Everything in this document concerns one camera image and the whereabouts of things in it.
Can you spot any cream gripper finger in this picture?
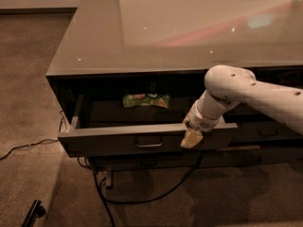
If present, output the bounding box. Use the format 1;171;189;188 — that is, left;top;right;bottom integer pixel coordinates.
181;129;203;148

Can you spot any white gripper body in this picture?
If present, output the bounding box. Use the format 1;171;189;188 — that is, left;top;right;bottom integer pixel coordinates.
183;100;221;132

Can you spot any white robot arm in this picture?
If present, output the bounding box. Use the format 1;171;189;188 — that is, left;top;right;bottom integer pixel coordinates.
181;65;303;149

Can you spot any dark grey drawer cabinet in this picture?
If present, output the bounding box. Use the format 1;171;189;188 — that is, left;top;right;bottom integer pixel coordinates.
45;0;303;189

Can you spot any green snack bag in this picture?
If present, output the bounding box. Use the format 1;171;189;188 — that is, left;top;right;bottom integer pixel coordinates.
122;94;170;109

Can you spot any black metal bar object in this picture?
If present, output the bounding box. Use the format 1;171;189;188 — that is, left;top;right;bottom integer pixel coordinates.
21;200;45;227

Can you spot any thick black floor cable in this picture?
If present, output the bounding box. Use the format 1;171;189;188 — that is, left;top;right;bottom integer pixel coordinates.
92;154;203;227

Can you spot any thin black floor cable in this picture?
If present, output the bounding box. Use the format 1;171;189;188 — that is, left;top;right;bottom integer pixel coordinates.
0;111;65;162

